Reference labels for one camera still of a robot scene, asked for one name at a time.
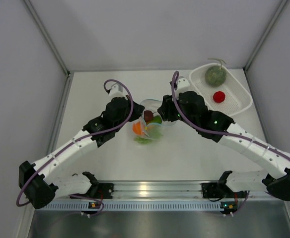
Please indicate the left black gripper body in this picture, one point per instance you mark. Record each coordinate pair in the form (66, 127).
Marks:
(127, 114)

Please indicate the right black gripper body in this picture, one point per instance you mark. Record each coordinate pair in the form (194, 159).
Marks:
(171, 113)

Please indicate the orange fake carrot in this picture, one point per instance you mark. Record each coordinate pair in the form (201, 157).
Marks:
(137, 128)

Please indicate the red fake apple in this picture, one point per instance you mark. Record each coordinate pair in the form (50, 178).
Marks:
(219, 97)

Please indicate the clear zip top bag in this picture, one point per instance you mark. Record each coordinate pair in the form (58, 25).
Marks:
(153, 105)

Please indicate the green fake melon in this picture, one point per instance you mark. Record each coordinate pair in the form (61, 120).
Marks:
(216, 75)

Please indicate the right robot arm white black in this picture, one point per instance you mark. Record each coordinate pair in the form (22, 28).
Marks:
(274, 176)

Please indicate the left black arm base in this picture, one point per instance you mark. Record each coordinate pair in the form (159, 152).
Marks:
(100, 191)

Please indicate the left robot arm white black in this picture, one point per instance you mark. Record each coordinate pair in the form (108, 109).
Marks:
(40, 181)

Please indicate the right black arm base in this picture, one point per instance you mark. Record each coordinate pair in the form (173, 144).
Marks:
(214, 190)

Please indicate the dark purple fake plum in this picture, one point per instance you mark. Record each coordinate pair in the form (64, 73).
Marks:
(148, 115)

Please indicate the green orange fake mango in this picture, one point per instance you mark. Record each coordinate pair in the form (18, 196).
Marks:
(155, 119)

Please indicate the green fake grapes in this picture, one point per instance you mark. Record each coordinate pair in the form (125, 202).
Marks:
(152, 136)

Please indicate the white perforated plastic basket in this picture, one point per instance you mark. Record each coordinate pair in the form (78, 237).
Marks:
(238, 99)

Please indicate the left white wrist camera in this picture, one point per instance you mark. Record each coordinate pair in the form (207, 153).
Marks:
(116, 91)

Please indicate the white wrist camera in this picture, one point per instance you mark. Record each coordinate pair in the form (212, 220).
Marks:
(183, 85)
(116, 91)

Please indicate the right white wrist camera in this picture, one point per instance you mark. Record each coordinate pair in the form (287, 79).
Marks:
(183, 85)

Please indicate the aluminium mounting rail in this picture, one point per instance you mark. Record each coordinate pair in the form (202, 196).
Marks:
(157, 189)

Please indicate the white slotted cable duct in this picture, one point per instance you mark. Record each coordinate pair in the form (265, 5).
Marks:
(111, 205)

